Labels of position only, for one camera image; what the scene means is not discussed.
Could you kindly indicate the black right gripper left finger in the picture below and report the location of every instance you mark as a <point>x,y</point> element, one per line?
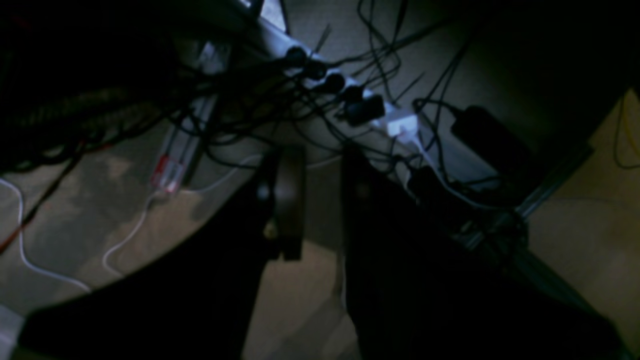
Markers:
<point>196,301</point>

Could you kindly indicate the black power adapter brick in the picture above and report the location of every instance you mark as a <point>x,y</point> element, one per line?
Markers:
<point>492,141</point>

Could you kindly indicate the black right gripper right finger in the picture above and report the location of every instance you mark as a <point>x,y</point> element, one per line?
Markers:
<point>414,294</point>

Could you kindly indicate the aluminium frame rail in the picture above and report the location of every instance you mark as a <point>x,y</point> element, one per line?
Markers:
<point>558,175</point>

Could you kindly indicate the white power strip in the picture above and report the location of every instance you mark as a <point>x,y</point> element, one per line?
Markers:
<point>419,125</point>

